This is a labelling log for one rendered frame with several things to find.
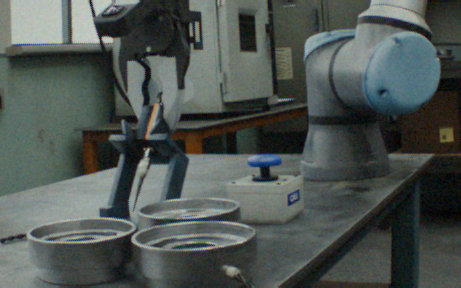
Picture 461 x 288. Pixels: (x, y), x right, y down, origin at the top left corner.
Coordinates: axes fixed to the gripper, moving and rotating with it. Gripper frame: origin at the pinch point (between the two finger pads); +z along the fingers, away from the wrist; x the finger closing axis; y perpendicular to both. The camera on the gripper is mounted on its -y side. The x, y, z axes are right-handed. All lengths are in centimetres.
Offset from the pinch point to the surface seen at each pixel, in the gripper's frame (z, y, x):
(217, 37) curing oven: -20, 188, 80
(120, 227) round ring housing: 8.5, -20.4, -7.3
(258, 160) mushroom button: 4.8, 0.0, -13.3
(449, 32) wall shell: -27, 381, 2
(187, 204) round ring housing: 8.4, -8.8, -8.5
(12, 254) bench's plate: 11.8, -23.0, 5.6
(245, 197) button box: 8.9, -1.6, -12.2
